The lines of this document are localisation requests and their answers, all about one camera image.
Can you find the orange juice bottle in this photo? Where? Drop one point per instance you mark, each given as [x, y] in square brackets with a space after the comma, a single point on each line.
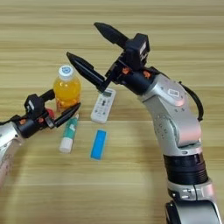
[67, 90]

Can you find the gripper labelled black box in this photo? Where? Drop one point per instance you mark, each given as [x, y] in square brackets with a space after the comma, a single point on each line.
[33, 104]
[138, 49]

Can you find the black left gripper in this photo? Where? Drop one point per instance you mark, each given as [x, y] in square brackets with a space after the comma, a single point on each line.
[30, 126]

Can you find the red cube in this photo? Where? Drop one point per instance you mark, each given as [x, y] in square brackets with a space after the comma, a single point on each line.
[50, 113]

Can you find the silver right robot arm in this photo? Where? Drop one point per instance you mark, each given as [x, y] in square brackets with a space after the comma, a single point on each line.
[175, 125]

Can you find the blue rectangular block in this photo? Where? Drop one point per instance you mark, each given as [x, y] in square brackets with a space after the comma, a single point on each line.
[98, 145]

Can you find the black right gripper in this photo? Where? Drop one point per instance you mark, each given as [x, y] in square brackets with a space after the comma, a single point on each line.
[132, 76]

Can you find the white remote control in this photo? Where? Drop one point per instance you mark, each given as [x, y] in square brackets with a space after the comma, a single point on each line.
[103, 106]

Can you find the right gripper labelled black box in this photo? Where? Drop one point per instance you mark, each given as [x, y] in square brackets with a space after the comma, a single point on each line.
[138, 49]

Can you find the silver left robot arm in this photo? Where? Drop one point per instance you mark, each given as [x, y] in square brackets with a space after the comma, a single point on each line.
[7, 145]

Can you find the left gripper labelled black box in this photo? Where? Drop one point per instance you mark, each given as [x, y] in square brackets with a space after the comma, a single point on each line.
[33, 104]

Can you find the white and green tube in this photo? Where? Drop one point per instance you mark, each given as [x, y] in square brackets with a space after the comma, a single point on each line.
[69, 137]

